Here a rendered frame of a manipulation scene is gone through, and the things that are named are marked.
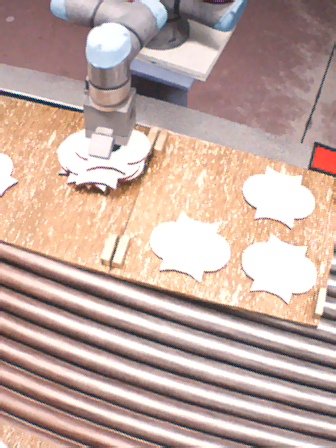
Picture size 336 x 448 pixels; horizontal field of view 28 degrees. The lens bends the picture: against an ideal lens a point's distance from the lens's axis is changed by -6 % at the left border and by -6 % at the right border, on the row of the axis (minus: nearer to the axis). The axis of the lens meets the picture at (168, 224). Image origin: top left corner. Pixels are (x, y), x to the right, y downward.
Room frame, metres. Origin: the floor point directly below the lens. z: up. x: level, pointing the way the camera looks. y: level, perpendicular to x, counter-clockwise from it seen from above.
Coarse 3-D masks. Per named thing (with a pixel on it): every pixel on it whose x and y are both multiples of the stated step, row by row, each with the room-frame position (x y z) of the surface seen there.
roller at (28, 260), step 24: (24, 264) 0.58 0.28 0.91; (48, 264) 0.58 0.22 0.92; (96, 288) 0.55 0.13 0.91; (120, 288) 0.55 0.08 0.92; (144, 288) 0.55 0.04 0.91; (168, 312) 0.51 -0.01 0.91; (192, 312) 0.51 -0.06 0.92; (216, 312) 0.51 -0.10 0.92; (240, 336) 0.47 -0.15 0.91; (264, 336) 0.47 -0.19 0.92; (288, 336) 0.47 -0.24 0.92; (312, 360) 0.42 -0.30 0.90
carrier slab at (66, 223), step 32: (0, 128) 0.90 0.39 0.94; (32, 128) 0.90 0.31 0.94; (64, 128) 0.90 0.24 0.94; (32, 160) 0.81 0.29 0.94; (32, 192) 0.74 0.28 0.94; (64, 192) 0.74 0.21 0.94; (96, 192) 0.74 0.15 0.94; (128, 192) 0.75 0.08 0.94; (0, 224) 0.65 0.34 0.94; (32, 224) 0.66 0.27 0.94; (64, 224) 0.67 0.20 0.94; (96, 224) 0.67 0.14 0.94; (64, 256) 0.60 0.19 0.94; (96, 256) 0.60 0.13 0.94
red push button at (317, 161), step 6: (318, 150) 0.90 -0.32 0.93; (324, 150) 0.90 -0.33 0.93; (318, 156) 0.89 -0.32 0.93; (324, 156) 0.89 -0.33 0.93; (330, 156) 0.89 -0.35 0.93; (318, 162) 0.87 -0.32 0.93; (324, 162) 0.87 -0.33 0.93; (330, 162) 0.87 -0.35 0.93; (324, 168) 0.86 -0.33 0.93; (330, 168) 0.86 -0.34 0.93
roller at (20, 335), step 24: (0, 312) 0.47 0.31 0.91; (24, 336) 0.43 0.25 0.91; (48, 336) 0.43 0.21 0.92; (72, 360) 0.39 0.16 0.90; (96, 360) 0.40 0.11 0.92; (120, 360) 0.40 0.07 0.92; (144, 384) 0.36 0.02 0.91; (168, 384) 0.36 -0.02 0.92; (192, 384) 0.36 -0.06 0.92; (216, 408) 0.32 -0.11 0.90; (240, 408) 0.32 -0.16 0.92; (264, 408) 0.32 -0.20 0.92; (288, 408) 0.32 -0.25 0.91; (312, 432) 0.27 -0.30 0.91
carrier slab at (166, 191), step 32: (160, 160) 0.83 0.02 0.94; (192, 160) 0.84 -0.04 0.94; (224, 160) 0.84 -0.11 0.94; (256, 160) 0.85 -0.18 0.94; (160, 192) 0.75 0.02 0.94; (192, 192) 0.76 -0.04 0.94; (224, 192) 0.77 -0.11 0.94; (320, 192) 0.79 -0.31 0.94; (128, 224) 0.68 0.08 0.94; (224, 224) 0.69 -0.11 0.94; (256, 224) 0.70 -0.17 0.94; (320, 224) 0.71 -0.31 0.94; (128, 256) 0.61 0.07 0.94; (320, 256) 0.63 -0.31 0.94; (160, 288) 0.55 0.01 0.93; (192, 288) 0.55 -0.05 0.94; (224, 288) 0.55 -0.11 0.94; (288, 320) 0.50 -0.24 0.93
